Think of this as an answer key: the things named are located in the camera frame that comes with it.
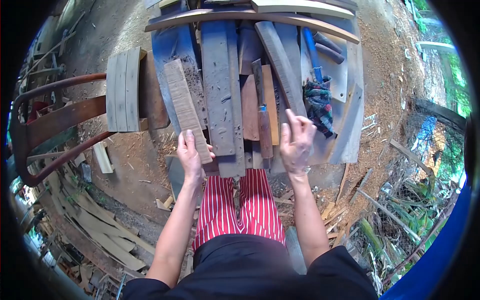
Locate person's left hand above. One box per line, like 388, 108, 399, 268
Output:
177, 129, 216, 185

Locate person's right hand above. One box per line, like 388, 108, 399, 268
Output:
279, 109, 318, 177

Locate person's right thumb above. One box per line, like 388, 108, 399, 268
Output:
280, 122, 292, 151

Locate person's right index finger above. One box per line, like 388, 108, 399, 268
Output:
285, 109, 304, 137

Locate person's left fingers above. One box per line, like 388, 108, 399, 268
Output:
177, 129, 197, 151

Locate person's right fingers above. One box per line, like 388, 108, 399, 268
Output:
300, 116, 318, 145

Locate light straight wooden plank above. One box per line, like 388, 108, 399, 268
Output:
164, 59, 214, 165

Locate grey curved wooden piece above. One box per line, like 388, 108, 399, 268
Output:
254, 21, 309, 118

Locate plaid cloth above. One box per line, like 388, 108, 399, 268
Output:
303, 76, 335, 138

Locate slanted grey board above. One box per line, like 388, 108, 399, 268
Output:
329, 84, 365, 165

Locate reddish brown board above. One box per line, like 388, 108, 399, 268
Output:
240, 64, 280, 146

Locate wide dark grey plank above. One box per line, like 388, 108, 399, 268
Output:
200, 20, 247, 178

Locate person's legs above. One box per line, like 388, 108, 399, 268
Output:
192, 169, 286, 252

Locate curved grey slat panel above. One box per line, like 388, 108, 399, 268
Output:
106, 46, 148, 133

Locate small pale wood block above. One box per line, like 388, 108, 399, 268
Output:
92, 141, 114, 174

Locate bluish grey board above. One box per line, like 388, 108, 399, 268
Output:
151, 23, 208, 134

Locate pale curved wooden strip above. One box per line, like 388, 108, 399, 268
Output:
250, 0, 356, 20

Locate pile of wooden offcuts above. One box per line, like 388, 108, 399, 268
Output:
44, 165, 157, 273

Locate person's body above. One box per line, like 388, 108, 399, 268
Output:
122, 234, 379, 300

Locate long curved brown wooden strip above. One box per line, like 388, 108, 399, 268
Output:
144, 8, 361, 45

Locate blue barrel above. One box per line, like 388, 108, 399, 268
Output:
379, 183, 474, 300

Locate chisel with wooden handle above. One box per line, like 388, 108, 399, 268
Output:
251, 58, 274, 160

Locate blue handled tool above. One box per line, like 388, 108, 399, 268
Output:
302, 27, 324, 82

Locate dark round wooden handle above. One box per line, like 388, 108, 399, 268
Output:
313, 31, 343, 54
315, 43, 345, 65

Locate wire mesh fence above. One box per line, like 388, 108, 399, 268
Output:
349, 101, 466, 287

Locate reddish brown chair frame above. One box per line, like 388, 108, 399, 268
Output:
9, 73, 115, 188

